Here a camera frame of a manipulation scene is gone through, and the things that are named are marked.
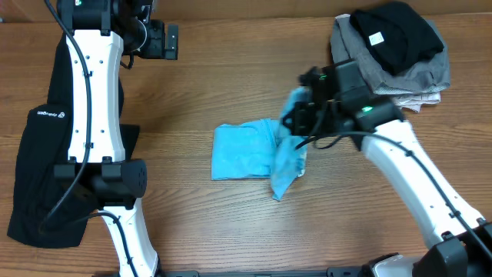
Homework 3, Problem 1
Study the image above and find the black garment at left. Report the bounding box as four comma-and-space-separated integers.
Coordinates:
7, 36, 139, 249

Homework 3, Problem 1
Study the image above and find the folded grey garment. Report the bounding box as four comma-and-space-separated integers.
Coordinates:
329, 15, 451, 96

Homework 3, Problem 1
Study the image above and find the light blue t-shirt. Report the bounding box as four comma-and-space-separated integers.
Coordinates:
211, 87, 311, 201

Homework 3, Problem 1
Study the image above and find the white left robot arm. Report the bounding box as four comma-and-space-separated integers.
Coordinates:
48, 0, 178, 276

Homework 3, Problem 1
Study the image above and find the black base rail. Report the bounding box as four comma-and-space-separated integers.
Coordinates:
91, 265, 385, 277

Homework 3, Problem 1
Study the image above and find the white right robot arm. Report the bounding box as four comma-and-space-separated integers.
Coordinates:
282, 59, 491, 277

